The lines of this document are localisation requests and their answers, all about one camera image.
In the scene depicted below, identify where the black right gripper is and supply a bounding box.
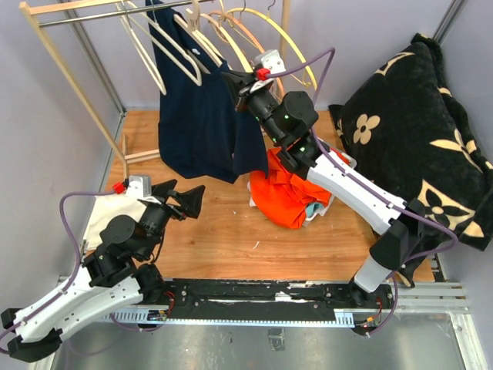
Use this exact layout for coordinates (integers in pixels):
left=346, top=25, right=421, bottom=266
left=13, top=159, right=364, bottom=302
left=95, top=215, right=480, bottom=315
left=222, top=69, right=285, bottom=146

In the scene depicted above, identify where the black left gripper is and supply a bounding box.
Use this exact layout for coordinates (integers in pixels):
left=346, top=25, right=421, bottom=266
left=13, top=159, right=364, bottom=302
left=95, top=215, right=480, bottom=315
left=139, top=180, right=206, bottom=259

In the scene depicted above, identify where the navy blue t shirt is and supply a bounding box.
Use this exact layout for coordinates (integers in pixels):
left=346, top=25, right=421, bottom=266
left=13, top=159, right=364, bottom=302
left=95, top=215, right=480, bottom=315
left=145, top=0, right=270, bottom=184

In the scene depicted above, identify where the orange hanger with metal hook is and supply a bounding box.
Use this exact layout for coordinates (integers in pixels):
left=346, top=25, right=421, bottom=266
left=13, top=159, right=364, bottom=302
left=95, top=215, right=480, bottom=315
left=210, top=0, right=286, bottom=97

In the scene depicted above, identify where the yellow hanger with metal hook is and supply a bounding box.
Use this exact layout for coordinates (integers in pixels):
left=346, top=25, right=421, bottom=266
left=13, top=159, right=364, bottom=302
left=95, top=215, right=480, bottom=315
left=226, top=1, right=318, bottom=89

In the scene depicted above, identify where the orange t shirt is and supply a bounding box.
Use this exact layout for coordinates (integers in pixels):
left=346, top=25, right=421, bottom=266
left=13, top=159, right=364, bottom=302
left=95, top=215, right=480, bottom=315
left=249, top=148, right=332, bottom=229

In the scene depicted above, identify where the teal t shirt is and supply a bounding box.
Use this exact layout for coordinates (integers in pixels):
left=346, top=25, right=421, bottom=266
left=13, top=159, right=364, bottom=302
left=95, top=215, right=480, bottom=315
left=305, top=202, right=327, bottom=218

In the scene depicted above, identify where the white pink t shirt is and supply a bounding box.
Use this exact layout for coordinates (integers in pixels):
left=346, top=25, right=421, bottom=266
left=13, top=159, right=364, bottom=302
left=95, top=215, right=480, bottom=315
left=246, top=182, right=257, bottom=207

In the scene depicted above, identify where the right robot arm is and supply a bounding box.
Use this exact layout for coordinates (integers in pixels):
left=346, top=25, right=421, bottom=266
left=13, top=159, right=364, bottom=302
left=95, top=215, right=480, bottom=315
left=222, top=71, right=424, bottom=308

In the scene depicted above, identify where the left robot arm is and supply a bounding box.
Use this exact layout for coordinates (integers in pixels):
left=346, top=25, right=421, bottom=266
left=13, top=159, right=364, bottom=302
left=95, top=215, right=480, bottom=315
left=1, top=176, right=206, bottom=363

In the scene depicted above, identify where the empty cream hanger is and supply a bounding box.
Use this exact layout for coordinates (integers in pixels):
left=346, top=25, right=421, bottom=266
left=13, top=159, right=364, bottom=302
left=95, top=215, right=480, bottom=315
left=115, top=1, right=167, bottom=96

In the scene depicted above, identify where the folded cream cloth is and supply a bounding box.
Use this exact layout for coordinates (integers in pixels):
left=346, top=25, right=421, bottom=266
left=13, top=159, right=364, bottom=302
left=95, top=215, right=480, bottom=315
left=83, top=194, right=146, bottom=251

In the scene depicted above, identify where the white plastic basket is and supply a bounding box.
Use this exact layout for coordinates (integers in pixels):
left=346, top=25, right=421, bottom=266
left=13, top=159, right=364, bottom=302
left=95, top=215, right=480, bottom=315
left=303, top=141, right=357, bottom=227

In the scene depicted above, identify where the black floral blanket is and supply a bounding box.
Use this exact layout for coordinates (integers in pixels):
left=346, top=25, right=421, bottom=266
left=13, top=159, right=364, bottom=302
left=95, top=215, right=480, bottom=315
left=327, top=32, right=493, bottom=288

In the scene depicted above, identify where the wooden clothes rack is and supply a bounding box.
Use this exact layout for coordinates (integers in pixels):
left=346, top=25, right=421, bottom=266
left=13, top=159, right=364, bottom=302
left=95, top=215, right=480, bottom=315
left=18, top=0, right=293, bottom=167

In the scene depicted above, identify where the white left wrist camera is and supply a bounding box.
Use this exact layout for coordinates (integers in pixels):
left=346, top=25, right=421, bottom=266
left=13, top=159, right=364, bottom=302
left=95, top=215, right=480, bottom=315
left=112, top=175, right=163, bottom=204

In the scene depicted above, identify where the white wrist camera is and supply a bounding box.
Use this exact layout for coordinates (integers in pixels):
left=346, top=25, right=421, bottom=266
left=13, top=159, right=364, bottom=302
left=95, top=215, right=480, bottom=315
left=247, top=49, right=287, bottom=98
left=112, top=175, right=163, bottom=204

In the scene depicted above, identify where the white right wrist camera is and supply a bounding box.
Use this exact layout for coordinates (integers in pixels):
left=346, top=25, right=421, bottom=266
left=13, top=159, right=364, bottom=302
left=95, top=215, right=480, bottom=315
left=247, top=49, right=287, bottom=98

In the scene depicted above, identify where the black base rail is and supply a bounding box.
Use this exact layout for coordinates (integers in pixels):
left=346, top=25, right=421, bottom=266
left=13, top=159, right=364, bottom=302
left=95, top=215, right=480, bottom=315
left=151, top=279, right=394, bottom=321

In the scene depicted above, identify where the metal corner post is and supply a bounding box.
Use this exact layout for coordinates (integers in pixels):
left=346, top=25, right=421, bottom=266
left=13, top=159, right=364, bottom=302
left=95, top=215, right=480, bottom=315
left=57, top=0, right=128, bottom=116

